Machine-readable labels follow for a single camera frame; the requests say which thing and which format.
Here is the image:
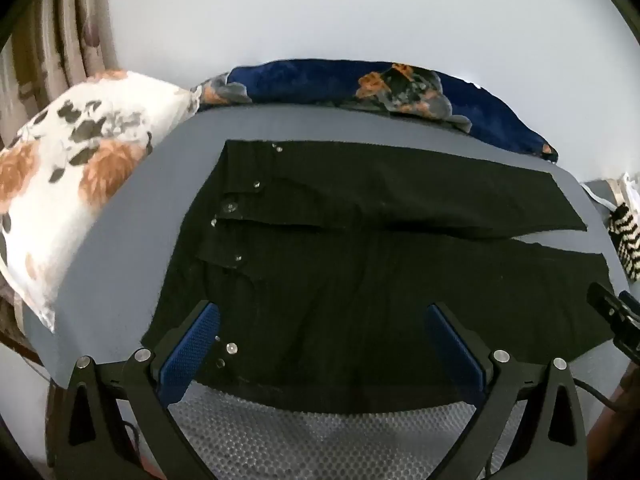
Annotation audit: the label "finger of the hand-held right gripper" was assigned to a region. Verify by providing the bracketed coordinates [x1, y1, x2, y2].
[586, 281, 640, 363]

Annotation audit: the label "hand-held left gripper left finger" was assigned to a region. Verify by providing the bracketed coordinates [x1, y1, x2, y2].
[50, 300, 223, 480]

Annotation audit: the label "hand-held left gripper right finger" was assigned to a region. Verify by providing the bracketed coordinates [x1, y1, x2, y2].
[424, 302, 588, 480]

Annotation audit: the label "black pants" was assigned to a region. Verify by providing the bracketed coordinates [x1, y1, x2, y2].
[141, 139, 617, 413]

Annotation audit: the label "black white striped cloth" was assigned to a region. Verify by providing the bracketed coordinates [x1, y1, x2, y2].
[607, 202, 640, 283]

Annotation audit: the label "grey mesh bed mattress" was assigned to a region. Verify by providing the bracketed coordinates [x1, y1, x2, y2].
[22, 102, 640, 480]

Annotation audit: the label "white floral pillow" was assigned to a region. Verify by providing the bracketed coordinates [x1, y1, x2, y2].
[0, 70, 201, 333]

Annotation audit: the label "navy floral pillow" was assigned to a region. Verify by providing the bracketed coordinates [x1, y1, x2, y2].
[192, 59, 560, 165]

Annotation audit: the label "beige patterned curtain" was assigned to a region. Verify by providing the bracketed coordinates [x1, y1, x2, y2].
[0, 0, 121, 151]

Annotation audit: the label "black cable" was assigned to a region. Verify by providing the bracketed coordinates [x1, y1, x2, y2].
[572, 377, 621, 411]

